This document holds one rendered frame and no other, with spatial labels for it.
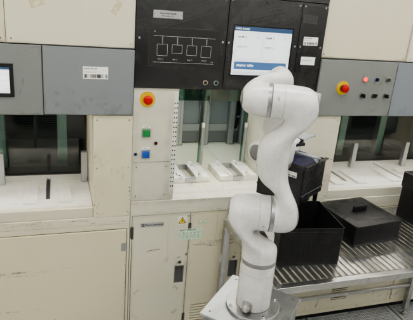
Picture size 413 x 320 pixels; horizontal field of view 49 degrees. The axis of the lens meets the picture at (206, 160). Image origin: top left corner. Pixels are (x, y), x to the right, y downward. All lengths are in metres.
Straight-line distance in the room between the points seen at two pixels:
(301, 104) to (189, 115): 1.78
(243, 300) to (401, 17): 1.58
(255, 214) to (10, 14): 1.17
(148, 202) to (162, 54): 0.69
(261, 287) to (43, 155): 1.40
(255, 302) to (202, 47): 1.07
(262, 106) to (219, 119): 1.80
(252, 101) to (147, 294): 1.39
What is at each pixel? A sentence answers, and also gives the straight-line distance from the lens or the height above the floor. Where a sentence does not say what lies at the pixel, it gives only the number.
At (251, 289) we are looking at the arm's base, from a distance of 1.60.
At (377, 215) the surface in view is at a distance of 2.36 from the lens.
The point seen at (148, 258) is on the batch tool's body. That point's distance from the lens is 2.30.
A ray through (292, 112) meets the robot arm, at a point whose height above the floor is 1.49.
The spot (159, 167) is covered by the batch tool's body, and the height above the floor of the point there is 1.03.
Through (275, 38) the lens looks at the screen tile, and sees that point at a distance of 2.14.
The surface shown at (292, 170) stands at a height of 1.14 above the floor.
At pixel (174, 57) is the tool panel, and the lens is 1.99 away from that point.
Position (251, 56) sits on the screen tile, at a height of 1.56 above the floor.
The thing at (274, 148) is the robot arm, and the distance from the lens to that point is 1.36.
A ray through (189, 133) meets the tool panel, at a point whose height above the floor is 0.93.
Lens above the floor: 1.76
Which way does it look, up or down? 19 degrees down
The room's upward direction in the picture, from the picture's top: 5 degrees clockwise
